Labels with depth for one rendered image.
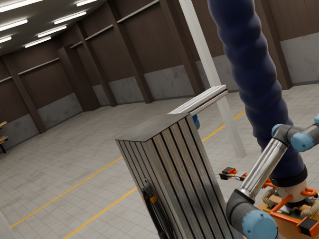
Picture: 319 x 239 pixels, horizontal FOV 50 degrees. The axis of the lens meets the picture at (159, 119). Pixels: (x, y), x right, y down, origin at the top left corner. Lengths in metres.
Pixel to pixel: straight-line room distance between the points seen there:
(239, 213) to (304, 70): 7.07
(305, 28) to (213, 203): 6.73
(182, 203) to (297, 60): 7.10
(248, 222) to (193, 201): 0.25
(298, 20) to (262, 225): 6.92
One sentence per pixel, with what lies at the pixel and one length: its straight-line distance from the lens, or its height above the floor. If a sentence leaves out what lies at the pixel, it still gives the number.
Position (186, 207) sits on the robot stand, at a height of 1.70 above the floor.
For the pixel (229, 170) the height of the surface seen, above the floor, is 1.21.
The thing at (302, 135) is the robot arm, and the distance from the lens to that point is 1.40.
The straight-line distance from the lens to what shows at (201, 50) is 5.22.
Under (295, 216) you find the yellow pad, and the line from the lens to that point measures 2.25.
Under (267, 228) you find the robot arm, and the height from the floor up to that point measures 1.59.
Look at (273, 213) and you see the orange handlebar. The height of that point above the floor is 1.20.
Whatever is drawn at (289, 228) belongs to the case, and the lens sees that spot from 2.40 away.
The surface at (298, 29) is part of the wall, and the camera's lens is 8.06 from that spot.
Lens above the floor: 2.38
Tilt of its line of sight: 14 degrees down
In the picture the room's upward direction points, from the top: 23 degrees counter-clockwise
